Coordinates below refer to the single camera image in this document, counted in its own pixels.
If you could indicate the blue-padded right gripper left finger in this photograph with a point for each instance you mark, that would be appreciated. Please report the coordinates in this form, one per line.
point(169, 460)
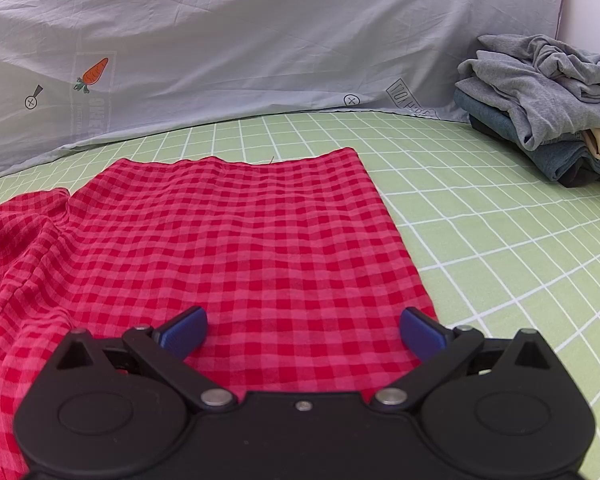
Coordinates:
point(162, 351)

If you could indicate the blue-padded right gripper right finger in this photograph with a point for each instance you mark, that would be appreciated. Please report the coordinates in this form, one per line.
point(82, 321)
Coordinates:
point(442, 353)

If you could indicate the red checkered shorts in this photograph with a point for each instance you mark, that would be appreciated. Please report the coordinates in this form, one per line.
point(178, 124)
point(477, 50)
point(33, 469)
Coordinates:
point(298, 265)

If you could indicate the dark teal folded garment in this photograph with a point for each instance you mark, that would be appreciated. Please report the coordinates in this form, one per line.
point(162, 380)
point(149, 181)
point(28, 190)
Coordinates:
point(568, 162)

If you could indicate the grey folded shirt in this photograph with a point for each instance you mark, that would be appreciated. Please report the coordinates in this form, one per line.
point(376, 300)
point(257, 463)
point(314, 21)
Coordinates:
point(546, 87)

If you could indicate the grey carrot-print bed sheet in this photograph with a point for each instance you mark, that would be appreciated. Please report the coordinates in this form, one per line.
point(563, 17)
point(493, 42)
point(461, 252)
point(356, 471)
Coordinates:
point(77, 73)

